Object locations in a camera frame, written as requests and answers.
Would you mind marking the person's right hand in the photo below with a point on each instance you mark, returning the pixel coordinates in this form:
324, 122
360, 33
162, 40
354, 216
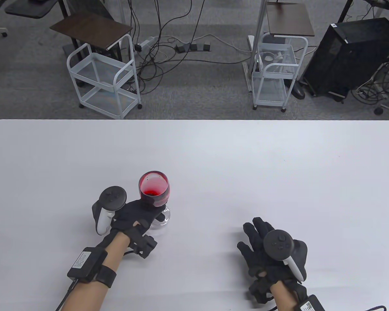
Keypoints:
256, 256

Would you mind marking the person's left hand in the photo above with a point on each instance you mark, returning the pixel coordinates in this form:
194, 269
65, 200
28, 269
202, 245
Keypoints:
134, 212

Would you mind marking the wine glass with red liquid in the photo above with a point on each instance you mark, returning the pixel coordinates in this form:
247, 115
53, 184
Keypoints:
154, 186

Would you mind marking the person's right forearm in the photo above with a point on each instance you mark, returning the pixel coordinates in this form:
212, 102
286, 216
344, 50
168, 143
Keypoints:
282, 298

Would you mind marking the person's left forearm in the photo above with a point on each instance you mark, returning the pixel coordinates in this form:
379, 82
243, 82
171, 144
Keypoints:
116, 251

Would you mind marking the black and white controller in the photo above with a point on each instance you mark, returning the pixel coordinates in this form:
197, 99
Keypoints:
111, 197
278, 244

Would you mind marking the black labelled wrist box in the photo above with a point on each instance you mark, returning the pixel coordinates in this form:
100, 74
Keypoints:
86, 264
309, 304

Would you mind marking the white metal trolley cart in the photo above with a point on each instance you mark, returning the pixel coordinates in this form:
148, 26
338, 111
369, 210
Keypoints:
269, 94
100, 66

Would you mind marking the white power strip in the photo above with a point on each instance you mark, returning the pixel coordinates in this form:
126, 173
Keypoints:
146, 42

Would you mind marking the black power adapter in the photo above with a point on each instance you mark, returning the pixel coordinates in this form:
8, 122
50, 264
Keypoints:
205, 47
193, 47
181, 48

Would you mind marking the dark brown side table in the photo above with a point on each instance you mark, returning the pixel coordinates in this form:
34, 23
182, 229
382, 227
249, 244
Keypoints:
290, 19
90, 27

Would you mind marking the white leg with black caster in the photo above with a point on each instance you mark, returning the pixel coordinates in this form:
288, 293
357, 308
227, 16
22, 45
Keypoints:
379, 110

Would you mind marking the white round device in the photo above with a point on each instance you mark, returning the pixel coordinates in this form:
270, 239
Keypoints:
268, 57

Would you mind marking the silver metal stand pole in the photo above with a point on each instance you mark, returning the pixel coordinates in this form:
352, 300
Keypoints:
257, 32

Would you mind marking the black computer tower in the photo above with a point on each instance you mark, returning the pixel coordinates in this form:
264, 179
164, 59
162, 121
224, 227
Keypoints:
350, 55

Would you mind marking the black desk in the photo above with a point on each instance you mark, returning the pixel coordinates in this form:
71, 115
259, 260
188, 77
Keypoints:
29, 8

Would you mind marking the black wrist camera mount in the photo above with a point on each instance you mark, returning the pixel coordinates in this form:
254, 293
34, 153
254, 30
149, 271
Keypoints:
144, 244
259, 288

